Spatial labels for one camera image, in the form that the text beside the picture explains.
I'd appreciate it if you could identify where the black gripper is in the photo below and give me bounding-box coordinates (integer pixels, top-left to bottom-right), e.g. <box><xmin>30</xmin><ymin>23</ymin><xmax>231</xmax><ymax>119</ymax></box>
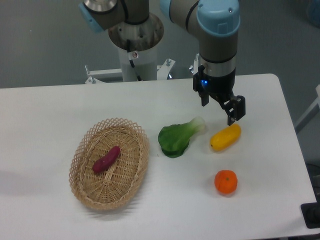
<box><xmin>193</xmin><ymin>65</ymin><xmax>246</xmax><ymax>126</ymax></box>

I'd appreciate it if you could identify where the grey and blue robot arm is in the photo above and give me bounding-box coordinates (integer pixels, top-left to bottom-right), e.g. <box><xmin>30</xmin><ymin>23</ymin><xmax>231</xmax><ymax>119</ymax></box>
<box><xmin>78</xmin><ymin>0</ymin><xmax>246</xmax><ymax>125</ymax></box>

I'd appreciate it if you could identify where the woven wicker basket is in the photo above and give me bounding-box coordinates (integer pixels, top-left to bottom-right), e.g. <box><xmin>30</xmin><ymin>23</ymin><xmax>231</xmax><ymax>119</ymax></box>
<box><xmin>69</xmin><ymin>118</ymin><xmax>149</xmax><ymax>211</ymax></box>

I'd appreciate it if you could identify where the purple sweet potato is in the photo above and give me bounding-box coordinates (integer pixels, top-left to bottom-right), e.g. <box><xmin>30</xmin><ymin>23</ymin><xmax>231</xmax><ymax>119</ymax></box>
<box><xmin>92</xmin><ymin>146</ymin><xmax>121</xmax><ymax>174</ymax></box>

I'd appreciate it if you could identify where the yellow squash toy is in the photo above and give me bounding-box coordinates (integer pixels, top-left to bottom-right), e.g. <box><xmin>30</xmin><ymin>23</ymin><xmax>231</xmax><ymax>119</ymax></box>
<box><xmin>209</xmin><ymin>123</ymin><xmax>242</xmax><ymax>152</ymax></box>

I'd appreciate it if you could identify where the green bok choy toy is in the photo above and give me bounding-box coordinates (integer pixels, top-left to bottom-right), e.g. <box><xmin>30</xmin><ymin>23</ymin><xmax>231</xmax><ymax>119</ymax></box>
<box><xmin>157</xmin><ymin>116</ymin><xmax>206</xmax><ymax>158</ymax></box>

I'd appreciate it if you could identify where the orange tangerine toy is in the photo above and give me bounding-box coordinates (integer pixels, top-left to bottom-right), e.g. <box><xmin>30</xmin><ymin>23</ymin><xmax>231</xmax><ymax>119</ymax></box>
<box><xmin>214</xmin><ymin>169</ymin><xmax>238</xmax><ymax>195</ymax></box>

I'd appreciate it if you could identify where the black clamp at table edge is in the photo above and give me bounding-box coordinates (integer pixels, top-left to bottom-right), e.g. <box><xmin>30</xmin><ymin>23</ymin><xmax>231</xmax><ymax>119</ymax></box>
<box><xmin>300</xmin><ymin>202</ymin><xmax>320</xmax><ymax>229</ymax></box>

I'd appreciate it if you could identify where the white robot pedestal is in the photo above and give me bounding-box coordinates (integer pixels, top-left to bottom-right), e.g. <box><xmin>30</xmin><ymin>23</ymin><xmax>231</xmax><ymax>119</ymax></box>
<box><xmin>108</xmin><ymin>13</ymin><xmax>164</xmax><ymax>82</ymax></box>

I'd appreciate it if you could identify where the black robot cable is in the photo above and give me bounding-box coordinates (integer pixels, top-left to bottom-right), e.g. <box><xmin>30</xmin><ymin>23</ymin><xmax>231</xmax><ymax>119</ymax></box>
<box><xmin>125</xmin><ymin>39</ymin><xmax>143</xmax><ymax>82</ymax></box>

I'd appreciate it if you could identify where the white metal base frame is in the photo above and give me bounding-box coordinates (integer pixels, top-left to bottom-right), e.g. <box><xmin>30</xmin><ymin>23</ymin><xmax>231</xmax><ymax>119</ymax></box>
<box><xmin>85</xmin><ymin>53</ymin><xmax>199</xmax><ymax>84</ymax></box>

